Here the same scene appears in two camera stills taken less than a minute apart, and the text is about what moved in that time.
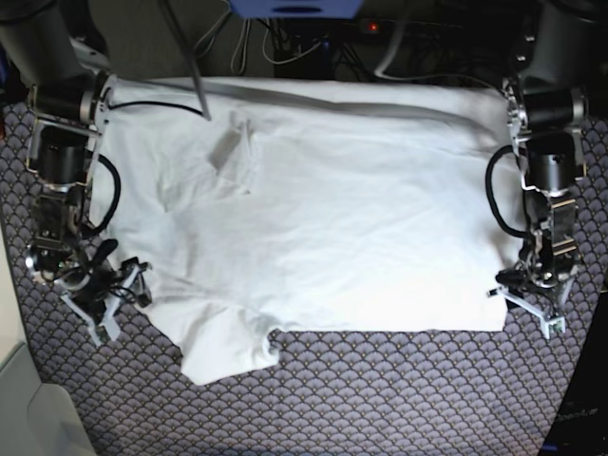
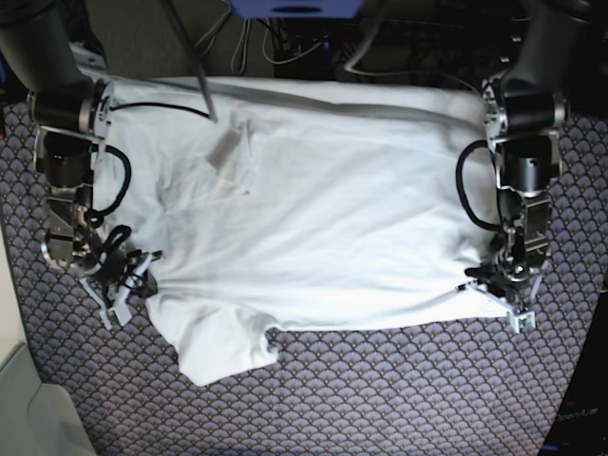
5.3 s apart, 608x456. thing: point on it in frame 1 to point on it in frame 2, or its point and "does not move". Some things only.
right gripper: x=539 y=286 to x=516 y=286
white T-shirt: x=260 y=207 does not move
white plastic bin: x=38 y=419 does not move
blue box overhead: x=297 y=9 does not move
